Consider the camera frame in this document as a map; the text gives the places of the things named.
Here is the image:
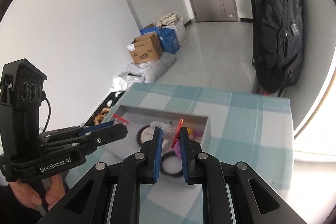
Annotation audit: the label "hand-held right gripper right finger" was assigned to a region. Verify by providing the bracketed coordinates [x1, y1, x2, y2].
[179, 126, 307, 224]

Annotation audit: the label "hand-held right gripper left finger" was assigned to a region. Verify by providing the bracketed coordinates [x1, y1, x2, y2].
[37, 126, 164, 224]

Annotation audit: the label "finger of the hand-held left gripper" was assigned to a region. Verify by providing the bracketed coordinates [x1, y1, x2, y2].
[39, 120, 118, 144]
[39, 124, 129, 156]

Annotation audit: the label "purple ring bracelet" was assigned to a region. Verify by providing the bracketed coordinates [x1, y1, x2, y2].
[168, 139, 184, 161]

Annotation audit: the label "grey cardboard box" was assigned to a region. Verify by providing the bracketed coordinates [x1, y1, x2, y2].
[100, 105, 212, 177]

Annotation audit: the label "person's left hand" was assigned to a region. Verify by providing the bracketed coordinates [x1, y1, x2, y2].
[10, 174, 67, 212]

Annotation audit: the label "orange braided item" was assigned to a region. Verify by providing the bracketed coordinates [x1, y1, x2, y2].
[94, 107, 110, 125]

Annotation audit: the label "dark patterned cloth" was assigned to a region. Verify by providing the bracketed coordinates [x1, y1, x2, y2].
[83, 91, 126, 127]

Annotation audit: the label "green checked tablecloth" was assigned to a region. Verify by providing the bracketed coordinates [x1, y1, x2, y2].
[64, 82, 296, 224]

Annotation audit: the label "crumpled clear plastic bags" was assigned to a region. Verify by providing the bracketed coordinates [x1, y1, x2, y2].
[112, 52, 176, 90]

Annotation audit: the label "brown cardboard box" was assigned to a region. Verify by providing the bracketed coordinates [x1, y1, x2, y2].
[127, 32, 163, 65]

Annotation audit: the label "blue cardboard box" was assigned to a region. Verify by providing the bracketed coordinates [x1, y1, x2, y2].
[140, 25, 159, 36]
[158, 27, 182, 54]

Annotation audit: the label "white plastic bag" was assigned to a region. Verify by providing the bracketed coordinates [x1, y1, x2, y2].
[164, 17, 187, 46]

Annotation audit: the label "beige cloth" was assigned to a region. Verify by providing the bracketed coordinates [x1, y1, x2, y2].
[156, 12, 183, 29]

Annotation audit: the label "black backpack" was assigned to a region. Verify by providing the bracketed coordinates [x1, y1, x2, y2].
[253, 0, 305, 97]

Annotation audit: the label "black cable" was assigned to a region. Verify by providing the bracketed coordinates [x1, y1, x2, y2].
[39, 91, 51, 133]

